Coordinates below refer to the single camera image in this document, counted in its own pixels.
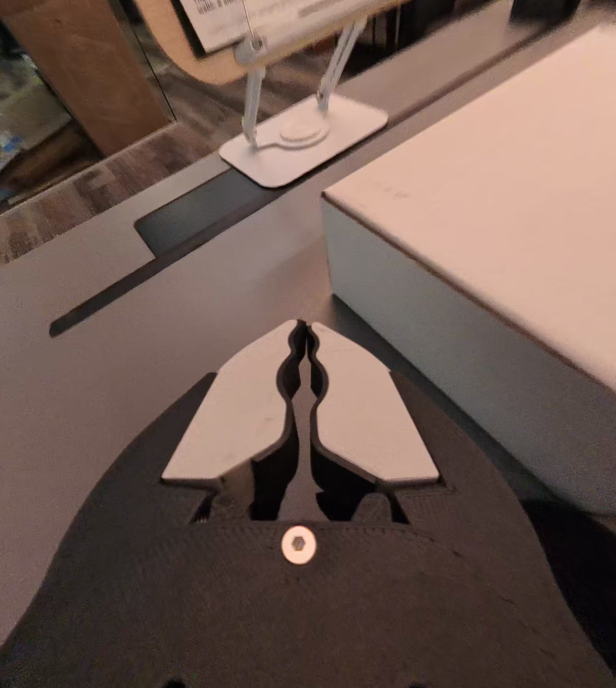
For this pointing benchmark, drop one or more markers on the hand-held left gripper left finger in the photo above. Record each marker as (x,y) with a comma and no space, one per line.
(243,419)

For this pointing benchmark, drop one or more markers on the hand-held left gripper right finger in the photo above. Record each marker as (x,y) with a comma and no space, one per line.
(364,419)

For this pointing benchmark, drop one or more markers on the white cardboard mailer box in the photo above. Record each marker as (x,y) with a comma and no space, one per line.
(501,188)

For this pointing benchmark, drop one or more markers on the pile of plastic packaging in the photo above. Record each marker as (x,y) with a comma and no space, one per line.
(7,145)

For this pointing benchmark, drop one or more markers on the printed instruction sheet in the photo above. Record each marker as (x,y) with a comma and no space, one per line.
(222,21)

